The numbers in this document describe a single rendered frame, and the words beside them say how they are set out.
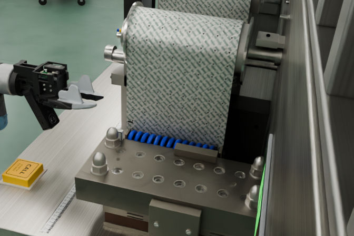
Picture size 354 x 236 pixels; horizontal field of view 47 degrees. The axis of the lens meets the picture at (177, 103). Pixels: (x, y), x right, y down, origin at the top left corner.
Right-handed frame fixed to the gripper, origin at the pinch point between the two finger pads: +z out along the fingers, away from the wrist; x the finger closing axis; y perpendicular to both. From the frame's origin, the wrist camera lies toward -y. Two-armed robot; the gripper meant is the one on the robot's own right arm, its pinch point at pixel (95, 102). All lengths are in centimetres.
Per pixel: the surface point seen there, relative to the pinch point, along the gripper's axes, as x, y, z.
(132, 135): -2.7, -5.3, 10.4
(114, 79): 7.4, 3.3, 1.9
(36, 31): 294, -102, -204
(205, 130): 0.2, -2.0, 26.9
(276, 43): 3.4, 19.7, 38.9
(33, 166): -7.7, -16.7, -13.4
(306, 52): -41, 34, 41
